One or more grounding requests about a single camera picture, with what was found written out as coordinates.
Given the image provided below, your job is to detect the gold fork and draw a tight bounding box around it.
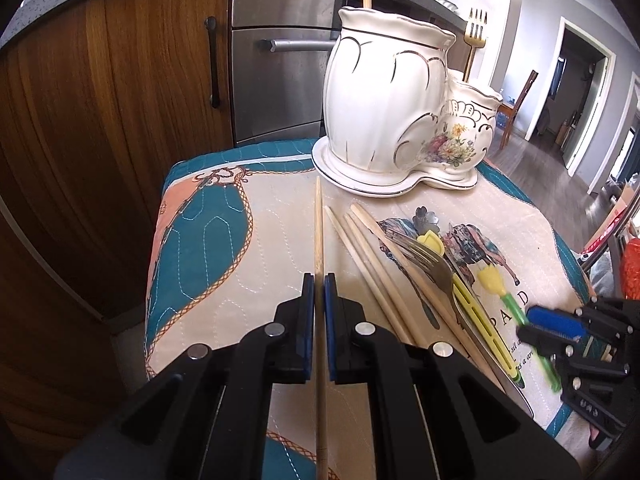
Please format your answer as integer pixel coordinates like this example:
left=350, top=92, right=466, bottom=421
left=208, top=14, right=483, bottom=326
left=462, top=8, right=489, bottom=84

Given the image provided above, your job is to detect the yellow plastic fork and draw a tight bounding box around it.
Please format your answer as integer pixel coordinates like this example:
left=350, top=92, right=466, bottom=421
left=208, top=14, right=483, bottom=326
left=417, top=229, right=525, bottom=390

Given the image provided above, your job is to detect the stainless steel dishwasher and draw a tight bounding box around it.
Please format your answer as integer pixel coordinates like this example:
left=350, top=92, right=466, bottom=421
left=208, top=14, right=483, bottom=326
left=229, top=0, right=352, bottom=147

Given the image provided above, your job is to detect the black cabinet handle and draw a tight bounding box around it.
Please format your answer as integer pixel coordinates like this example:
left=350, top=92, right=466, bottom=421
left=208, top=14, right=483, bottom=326
left=204, top=16, right=224, bottom=110

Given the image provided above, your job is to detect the orange object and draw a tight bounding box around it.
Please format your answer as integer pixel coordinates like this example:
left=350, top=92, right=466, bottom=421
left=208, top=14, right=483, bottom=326
left=619, top=237, right=640, bottom=303

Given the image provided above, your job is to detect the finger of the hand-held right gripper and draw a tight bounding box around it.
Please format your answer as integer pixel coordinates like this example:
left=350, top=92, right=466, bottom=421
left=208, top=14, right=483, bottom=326
left=526, top=305, right=590, bottom=343
left=516, top=325, right=567, bottom=359

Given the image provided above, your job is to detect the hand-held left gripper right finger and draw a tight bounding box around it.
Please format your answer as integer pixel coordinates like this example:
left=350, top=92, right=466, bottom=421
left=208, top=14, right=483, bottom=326
left=324, top=272, right=584, bottom=480

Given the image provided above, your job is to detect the white ceramic utensil holder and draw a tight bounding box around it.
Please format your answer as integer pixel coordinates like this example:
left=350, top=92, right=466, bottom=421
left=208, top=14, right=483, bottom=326
left=311, top=6, right=504, bottom=196

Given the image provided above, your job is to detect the wooden cabinet door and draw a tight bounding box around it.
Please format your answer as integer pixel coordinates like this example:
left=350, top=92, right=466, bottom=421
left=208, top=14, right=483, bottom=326
left=0, top=0, right=234, bottom=463

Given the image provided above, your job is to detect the wooden chair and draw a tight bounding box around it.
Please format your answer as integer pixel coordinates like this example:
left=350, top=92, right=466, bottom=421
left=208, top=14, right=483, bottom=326
left=499, top=69, right=539, bottom=149

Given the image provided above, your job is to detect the silver fork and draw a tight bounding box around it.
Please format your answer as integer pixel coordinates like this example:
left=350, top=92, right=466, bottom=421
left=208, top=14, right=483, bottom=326
left=397, top=236, right=534, bottom=417

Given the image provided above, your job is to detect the yellow utensil with green handle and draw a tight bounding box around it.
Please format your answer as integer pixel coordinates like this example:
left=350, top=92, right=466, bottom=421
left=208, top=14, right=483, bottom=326
left=475, top=266, right=565, bottom=392

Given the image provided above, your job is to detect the cardboard box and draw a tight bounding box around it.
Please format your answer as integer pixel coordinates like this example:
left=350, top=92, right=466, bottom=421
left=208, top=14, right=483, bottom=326
left=582, top=182, right=640, bottom=257

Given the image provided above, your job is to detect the white door frame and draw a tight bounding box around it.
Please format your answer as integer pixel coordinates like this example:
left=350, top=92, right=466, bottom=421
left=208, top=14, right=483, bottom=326
left=587, top=72, right=640, bottom=196
left=547, top=15, right=617, bottom=196

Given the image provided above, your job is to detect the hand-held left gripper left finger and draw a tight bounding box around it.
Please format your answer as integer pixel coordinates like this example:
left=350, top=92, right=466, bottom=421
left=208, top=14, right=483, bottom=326
left=52, top=272, right=317, bottom=480

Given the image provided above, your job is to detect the grey flower-shaped spoon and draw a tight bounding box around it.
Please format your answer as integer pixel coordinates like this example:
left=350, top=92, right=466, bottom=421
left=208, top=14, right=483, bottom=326
left=412, top=205, right=442, bottom=234

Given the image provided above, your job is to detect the silver oven handle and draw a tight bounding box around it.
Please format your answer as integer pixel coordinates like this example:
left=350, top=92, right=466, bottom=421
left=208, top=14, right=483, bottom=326
left=257, top=37, right=335, bottom=54

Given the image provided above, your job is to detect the printed quilted cloth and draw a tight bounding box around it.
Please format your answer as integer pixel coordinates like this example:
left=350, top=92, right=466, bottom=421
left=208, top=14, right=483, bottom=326
left=144, top=151, right=597, bottom=480

